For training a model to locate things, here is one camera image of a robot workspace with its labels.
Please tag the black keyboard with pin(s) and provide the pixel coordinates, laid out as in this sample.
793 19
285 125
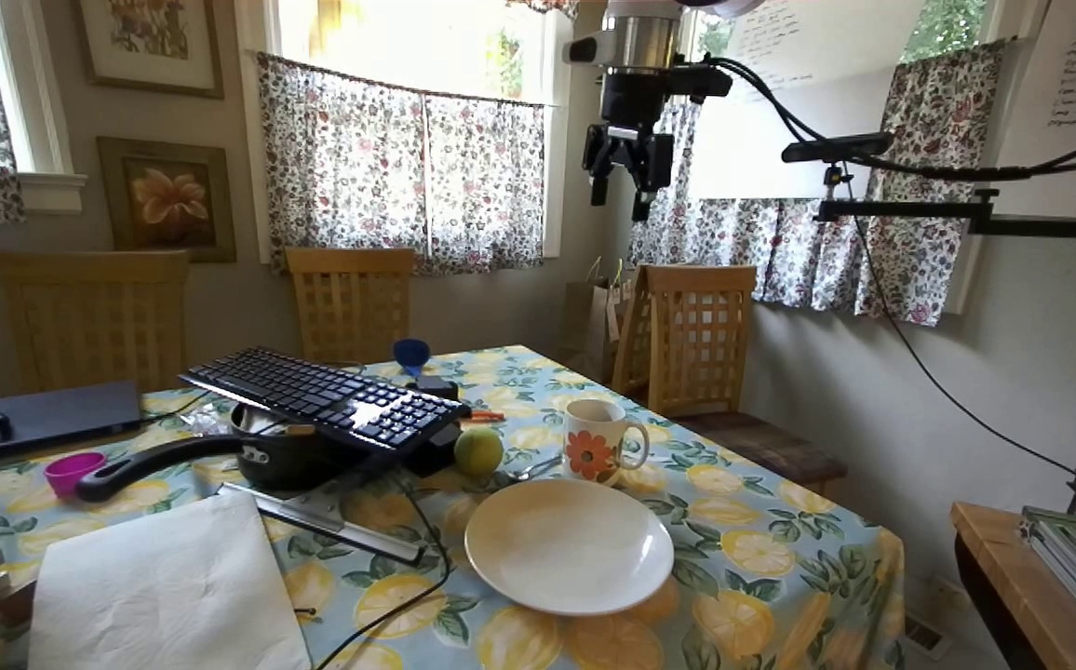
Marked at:
313 392

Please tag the lemon print tablecloth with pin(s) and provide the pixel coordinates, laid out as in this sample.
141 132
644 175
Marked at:
746 534

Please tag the white paper sheet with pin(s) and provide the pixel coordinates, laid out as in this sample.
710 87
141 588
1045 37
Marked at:
165 598

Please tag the white board sheet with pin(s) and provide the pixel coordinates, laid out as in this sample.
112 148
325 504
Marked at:
798 87

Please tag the white floral mug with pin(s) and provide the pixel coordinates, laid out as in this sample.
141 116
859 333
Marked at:
596 447

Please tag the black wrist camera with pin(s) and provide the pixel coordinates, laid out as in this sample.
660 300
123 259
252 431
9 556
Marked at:
653 82

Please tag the green apple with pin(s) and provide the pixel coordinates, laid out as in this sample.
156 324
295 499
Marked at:
478 454

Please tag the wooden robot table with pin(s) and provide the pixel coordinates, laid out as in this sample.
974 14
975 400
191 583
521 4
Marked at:
994 571

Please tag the black round pouch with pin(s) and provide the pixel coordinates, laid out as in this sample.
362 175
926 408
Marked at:
288 458

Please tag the silver metal bar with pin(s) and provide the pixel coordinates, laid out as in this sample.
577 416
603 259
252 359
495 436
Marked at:
325 521

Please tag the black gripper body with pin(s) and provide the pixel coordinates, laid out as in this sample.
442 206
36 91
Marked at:
634 143

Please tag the black camera on mount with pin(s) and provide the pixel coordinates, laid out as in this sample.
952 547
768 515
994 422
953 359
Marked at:
838 149

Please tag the wooden chair with plaid cushion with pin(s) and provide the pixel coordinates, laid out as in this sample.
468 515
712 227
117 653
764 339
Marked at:
699 338

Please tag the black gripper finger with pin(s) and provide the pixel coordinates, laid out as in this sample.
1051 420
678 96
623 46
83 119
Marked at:
644 192
599 179

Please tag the framed floral picture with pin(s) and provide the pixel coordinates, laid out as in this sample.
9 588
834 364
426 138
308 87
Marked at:
150 42

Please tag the framed orange flower picture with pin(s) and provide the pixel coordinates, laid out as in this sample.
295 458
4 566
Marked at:
165 199

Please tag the pink cup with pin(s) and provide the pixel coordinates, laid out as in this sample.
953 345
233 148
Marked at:
73 473

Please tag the black power adapter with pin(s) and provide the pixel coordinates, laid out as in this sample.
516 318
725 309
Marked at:
438 390

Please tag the white plate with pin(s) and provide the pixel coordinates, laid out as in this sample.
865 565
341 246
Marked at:
566 545

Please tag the wooden lattice-back chair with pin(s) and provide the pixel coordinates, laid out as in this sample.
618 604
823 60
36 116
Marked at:
346 304
91 322

